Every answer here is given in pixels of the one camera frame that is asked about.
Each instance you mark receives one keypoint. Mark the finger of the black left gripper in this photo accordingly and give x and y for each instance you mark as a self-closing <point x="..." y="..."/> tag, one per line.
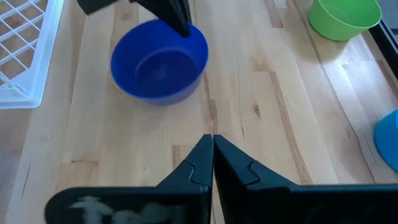
<point x="155" y="9"/>
<point x="180" y="15"/>

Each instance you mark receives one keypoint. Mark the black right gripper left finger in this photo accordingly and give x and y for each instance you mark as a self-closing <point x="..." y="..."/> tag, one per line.
<point x="186" y="199"/>

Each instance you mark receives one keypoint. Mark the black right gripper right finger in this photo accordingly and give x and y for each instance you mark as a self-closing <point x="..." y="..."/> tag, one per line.
<point x="255" y="202"/>

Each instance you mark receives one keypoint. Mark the purple plastic mini bowl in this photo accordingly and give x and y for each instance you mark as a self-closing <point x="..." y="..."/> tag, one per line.
<point x="155" y="71"/>

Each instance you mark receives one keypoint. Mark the blue plastic mini bowl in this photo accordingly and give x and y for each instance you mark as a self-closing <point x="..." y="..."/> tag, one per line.
<point x="390" y="140"/>

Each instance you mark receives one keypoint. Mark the green plastic mini bowl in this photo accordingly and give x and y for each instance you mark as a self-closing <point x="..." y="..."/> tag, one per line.
<point x="342" y="21"/>

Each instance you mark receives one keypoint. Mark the black aluminium table frame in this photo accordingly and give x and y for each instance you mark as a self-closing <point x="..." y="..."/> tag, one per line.
<point x="384" y="43"/>

